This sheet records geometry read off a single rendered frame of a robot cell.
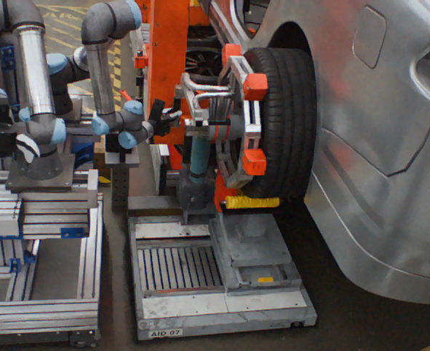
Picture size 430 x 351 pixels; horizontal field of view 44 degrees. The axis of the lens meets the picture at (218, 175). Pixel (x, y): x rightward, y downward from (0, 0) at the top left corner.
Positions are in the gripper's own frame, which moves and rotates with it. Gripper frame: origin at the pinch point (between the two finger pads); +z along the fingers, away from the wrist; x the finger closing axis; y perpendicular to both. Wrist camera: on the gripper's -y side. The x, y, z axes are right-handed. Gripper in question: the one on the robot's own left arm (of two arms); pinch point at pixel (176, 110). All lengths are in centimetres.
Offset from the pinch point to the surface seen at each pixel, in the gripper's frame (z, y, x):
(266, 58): 7, -35, 38
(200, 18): 186, 24, -116
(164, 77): 12.4, -6.9, -17.5
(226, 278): -14, 67, 45
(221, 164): 4.6, 21.1, 24.9
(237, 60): 9.4, -28.5, 23.0
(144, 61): 100, 34, -102
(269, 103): -8, -24, 49
